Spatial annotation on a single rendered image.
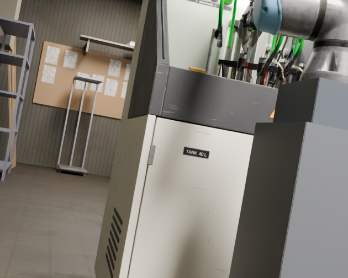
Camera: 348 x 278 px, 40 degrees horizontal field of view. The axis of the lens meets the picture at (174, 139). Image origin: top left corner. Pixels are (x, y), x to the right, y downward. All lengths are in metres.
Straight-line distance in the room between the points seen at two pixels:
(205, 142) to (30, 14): 7.52
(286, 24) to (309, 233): 0.46
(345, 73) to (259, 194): 0.33
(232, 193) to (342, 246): 0.55
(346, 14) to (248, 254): 0.58
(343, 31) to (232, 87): 0.50
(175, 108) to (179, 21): 0.68
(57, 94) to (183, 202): 7.24
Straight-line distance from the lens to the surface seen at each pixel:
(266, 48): 2.16
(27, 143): 8.63
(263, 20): 1.11
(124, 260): 1.48
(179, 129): 1.46
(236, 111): 1.51
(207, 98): 1.48
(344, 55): 1.11
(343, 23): 1.13
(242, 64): 1.78
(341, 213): 1.04
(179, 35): 2.05
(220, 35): 1.72
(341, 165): 1.03
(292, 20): 1.11
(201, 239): 1.51
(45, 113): 8.62
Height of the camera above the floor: 0.70
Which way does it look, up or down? 1 degrees up
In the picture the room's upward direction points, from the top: 10 degrees clockwise
